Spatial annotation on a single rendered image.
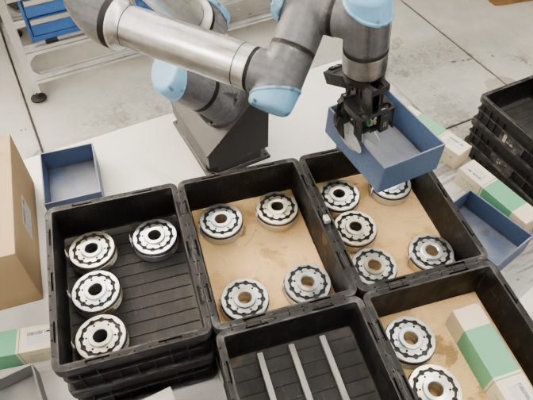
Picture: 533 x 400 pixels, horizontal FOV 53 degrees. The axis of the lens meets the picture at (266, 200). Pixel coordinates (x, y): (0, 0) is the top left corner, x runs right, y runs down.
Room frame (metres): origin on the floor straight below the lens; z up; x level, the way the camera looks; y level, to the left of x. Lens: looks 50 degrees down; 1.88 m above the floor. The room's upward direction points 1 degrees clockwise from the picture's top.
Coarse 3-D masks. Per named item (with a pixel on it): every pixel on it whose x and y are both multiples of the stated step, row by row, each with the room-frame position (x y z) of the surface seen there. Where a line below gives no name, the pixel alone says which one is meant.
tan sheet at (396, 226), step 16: (352, 176) 0.96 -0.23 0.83; (368, 192) 0.90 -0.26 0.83; (368, 208) 0.85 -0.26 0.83; (384, 208) 0.85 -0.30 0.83; (400, 208) 0.85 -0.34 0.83; (416, 208) 0.85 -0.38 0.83; (384, 224) 0.80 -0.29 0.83; (400, 224) 0.80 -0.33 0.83; (416, 224) 0.80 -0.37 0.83; (432, 224) 0.80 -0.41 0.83; (384, 240) 0.75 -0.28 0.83; (400, 240) 0.75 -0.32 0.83; (352, 256) 0.71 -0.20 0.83; (400, 256) 0.71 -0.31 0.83; (400, 272) 0.66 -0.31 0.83
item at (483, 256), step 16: (304, 160) 0.92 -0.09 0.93; (432, 176) 0.87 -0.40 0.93; (320, 208) 0.77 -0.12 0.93; (464, 224) 0.73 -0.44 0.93; (336, 240) 0.68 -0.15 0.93; (480, 256) 0.64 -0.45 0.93; (352, 272) 0.60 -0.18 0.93; (416, 272) 0.60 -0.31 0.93; (432, 272) 0.60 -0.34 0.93; (368, 288) 0.56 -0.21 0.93
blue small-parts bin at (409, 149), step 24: (408, 120) 0.86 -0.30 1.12; (336, 144) 0.83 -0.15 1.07; (360, 144) 0.76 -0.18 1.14; (384, 144) 0.83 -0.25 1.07; (408, 144) 0.83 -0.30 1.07; (432, 144) 0.79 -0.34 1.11; (360, 168) 0.75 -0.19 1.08; (384, 168) 0.70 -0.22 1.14; (408, 168) 0.73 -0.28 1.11; (432, 168) 0.76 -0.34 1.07
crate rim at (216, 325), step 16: (288, 160) 0.92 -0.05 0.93; (208, 176) 0.86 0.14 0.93; (224, 176) 0.87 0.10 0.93; (304, 176) 0.87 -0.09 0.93; (192, 224) 0.72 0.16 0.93; (320, 224) 0.73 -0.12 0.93; (192, 240) 0.68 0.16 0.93; (336, 256) 0.64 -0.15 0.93; (208, 288) 0.57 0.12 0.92; (352, 288) 0.56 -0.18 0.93; (208, 304) 0.52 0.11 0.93; (304, 304) 0.53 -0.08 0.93; (240, 320) 0.49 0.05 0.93; (256, 320) 0.49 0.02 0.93
